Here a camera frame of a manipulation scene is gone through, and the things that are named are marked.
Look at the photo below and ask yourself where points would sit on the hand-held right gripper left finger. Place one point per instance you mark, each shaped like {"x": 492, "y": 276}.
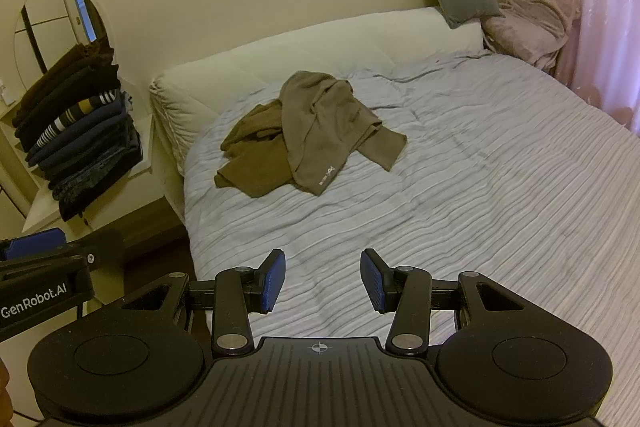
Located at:
{"x": 273, "y": 279}

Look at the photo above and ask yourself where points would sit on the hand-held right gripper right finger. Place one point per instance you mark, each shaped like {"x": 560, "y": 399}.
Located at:
{"x": 372, "y": 279}

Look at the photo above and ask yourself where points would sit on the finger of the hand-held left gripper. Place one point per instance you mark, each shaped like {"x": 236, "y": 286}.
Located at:
{"x": 35, "y": 244}
{"x": 102, "y": 247}

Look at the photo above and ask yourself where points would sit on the khaki long-sleeved shirt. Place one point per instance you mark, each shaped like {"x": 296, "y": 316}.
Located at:
{"x": 325, "y": 132}

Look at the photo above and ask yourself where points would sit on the tall stack of folded clothes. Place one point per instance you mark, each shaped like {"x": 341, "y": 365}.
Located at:
{"x": 75, "y": 132}

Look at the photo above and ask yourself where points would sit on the white vanity table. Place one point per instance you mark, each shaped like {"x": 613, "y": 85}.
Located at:
{"x": 42, "y": 212}

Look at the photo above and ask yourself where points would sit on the dark olive pants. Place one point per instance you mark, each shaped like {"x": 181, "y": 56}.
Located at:
{"x": 255, "y": 167}

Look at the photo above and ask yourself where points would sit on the bed with striped cover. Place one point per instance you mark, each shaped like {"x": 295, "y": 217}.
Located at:
{"x": 475, "y": 157}

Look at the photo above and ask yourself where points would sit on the white padded headboard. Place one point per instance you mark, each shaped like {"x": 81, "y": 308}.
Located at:
{"x": 300, "y": 47}

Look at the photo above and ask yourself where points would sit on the pink crumpled blanket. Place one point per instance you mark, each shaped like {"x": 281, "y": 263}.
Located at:
{"x": 535, "y": 22}

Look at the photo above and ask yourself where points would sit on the pink curtain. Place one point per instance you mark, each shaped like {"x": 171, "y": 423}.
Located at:
{"x": 605, "y": 7}

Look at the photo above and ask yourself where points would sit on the wall socket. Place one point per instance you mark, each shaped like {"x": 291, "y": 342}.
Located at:
{"x": 6, "y": 94}

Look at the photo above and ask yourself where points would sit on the round wall mirror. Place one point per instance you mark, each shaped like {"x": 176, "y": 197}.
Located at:
{"x": 55, "y": 17}

